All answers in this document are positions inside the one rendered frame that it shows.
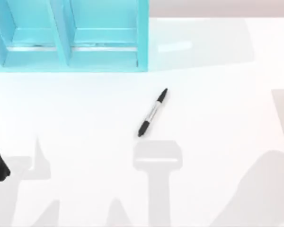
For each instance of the black and white marker pen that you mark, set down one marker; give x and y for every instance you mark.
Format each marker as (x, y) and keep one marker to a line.
(153, 112)

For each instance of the light blue rack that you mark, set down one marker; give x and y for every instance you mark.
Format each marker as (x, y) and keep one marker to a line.
(61, 35)

